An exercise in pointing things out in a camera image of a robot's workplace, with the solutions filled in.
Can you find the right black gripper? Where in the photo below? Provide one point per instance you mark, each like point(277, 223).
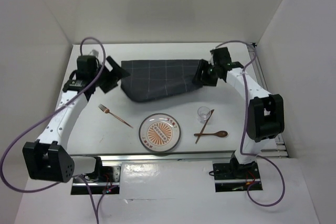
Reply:
point(202, 65)

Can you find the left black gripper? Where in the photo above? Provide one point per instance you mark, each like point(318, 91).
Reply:
point(114, 76)

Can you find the dark grey checked cloth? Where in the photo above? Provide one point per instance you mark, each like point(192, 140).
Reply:
point(152, 80)

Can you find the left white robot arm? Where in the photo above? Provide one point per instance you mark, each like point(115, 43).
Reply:
point(47, 157)

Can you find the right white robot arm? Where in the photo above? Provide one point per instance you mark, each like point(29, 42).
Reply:
point(264, 115)

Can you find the copper fork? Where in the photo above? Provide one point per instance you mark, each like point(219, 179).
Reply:
point(105, 110)

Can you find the copper knife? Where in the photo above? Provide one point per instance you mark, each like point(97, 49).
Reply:
point(203, 128)

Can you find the small clear glass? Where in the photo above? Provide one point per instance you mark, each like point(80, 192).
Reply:
point(203, 114)

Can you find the brown wooden spoon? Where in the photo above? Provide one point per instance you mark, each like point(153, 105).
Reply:
point(217, 134)

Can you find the patterned ceramic plate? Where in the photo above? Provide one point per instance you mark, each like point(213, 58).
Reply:
point(160, 133)

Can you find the aluminium frame rail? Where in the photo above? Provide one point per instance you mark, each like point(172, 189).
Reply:
point(271, 65)

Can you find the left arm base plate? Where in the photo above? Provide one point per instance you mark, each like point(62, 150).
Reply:
point(106, 182)

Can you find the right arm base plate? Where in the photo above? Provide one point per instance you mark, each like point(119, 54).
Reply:
point(232, 177)

